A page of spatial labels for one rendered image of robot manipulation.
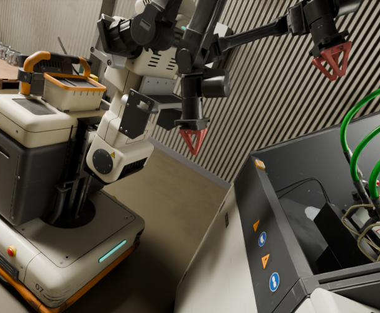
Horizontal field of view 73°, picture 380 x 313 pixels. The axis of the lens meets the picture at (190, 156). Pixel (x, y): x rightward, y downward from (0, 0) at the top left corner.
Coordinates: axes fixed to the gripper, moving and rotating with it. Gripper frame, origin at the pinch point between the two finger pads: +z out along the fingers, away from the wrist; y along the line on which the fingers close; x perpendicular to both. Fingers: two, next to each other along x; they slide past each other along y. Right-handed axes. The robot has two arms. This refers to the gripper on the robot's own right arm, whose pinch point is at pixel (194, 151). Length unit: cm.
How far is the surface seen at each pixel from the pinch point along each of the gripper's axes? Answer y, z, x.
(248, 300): -9.3, 34.7, -17.2
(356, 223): 20, 24, -43
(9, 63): 159, -72, 331
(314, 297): -21.9, 19.3, -31.0
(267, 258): -6.2, 24.3, -21.0
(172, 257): 68, 87, 49
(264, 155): 42.4, 9.3, -12.6
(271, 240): -3.4, 20.9, -21.4
